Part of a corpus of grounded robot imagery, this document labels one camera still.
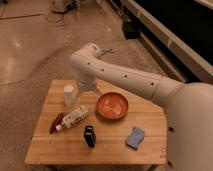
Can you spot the black box on floor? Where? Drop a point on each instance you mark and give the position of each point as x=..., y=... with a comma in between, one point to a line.
x=130, y=30

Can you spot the wooden table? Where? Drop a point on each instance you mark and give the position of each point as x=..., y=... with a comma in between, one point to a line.
x=69, y=147

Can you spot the black eraser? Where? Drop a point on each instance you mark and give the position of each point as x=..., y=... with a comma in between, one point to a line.
x=89, y=135

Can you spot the orange bowl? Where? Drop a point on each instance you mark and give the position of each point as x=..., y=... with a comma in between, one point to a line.
x=112, y=106

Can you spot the blue sponge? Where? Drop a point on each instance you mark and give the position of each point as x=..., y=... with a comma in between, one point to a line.
x=135, y=137

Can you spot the white plastic bottle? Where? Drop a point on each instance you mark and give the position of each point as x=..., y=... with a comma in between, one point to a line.
x=73, y=118

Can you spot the white ceramic cup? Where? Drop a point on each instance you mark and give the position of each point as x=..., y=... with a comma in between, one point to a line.
x=68, y=95

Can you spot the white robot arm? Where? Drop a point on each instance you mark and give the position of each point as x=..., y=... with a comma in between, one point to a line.
x=188, y=107

